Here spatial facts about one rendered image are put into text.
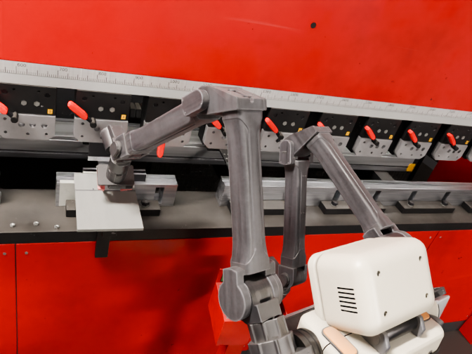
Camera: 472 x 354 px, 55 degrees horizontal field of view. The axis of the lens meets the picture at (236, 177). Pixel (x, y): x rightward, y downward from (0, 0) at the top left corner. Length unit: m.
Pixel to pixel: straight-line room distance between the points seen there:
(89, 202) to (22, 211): 0.25
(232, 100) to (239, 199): 0.18
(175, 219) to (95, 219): 0.34
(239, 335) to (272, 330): 0.66
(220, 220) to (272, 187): 0.24
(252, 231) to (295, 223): 0.48
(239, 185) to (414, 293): 0.39
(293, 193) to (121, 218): 0.50
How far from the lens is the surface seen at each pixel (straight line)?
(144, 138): 1.11
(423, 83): 1.78
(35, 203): 1.59
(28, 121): 1.38
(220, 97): 0.85
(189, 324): 1.96
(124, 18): 1.27
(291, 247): 1.33
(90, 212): 1.36
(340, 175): 1.21
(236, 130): 0.84
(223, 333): 1.49
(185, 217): 1.60
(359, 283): 0.84
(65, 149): 1.75
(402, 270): 0.91
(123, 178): 1.33
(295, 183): 1.30
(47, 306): 1.74
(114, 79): 1.33
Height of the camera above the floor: 1.88
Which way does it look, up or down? 32 degrees down
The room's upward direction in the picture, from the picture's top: 17 degrees clockwise
